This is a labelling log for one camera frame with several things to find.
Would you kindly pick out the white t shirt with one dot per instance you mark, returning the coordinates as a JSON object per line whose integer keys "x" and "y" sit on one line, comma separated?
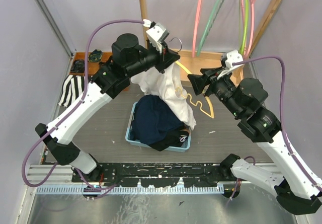
{"x": 169, "y": 88}

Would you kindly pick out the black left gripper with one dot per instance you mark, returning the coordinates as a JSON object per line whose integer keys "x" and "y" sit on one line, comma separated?
{"x": 167, "y": 57}

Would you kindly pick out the white slotted cable duct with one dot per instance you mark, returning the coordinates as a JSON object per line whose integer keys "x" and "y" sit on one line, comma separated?
{"x": 75, "y": 189}

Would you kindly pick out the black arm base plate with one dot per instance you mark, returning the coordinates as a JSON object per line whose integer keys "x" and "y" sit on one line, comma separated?
{"x": 162, "y": 174}

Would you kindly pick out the wooden clothes rack frame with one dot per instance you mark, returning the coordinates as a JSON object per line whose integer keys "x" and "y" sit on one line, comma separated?
{"x": 179, "y": 16}

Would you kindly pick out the lime green hanger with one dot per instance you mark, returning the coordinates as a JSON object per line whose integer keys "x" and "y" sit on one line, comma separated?
{"x": 244, "y": 10}

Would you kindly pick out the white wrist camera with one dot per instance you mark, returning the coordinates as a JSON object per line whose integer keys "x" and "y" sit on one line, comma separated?
{"x": 227, "y": 60}
{"x": 156, "y": 34}

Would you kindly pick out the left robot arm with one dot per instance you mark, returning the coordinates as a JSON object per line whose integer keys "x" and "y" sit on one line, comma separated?
{"x": 128, "y": 59}

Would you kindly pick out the salmon pink hanger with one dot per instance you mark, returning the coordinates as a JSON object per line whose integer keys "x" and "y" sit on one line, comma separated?
{"x": 197, "y": 20}

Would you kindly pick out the black white striped cloth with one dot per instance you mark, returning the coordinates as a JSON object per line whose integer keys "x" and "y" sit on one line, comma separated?
{"x": 72, "y": 87}

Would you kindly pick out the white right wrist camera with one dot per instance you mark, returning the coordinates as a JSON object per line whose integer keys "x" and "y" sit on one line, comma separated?
{"x": 227, "y": 60}

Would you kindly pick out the dark rolled item in tray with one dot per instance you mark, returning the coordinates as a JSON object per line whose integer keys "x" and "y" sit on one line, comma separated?
{"x": 78, "y": 66}
{"x": 95, "y": 56}

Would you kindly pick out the light blue plastic basket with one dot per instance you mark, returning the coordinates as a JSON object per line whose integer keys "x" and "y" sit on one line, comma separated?
{"x": 129, "y": 138}

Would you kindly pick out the black printed t shirt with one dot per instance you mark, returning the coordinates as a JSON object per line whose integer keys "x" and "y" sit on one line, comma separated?
{"x": 173, "y": 138}

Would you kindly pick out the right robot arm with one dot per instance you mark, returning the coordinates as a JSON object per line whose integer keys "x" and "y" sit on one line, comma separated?
{"x": 292, "y": 187}

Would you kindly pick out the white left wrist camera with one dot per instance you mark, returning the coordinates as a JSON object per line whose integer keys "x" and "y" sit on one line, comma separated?
{"x": 156, "y": 34}

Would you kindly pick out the navy blue t shirt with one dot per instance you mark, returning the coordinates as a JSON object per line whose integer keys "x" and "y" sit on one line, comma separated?
{"x": 153, "y": 119}

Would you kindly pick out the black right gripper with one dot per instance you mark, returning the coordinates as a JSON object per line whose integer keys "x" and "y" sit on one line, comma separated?
{"x": 199, "y": 81}

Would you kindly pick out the yellow hanger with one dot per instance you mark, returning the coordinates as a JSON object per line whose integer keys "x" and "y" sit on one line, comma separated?
{"x": 189, "y": 96}

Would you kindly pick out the pink plastic hanger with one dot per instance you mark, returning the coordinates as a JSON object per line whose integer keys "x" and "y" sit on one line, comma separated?
{"x": 251, "y": 26}

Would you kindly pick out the mint green hanger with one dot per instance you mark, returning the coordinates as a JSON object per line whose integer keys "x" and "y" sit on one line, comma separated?
{"x": 213, "y": 15}

